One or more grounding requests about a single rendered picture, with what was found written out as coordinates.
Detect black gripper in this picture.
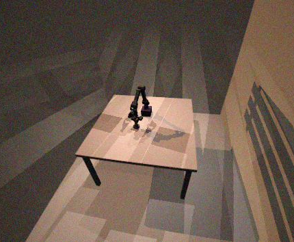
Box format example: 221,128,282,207
134,113,144,123

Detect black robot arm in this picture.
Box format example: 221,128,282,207
129,85,150,121

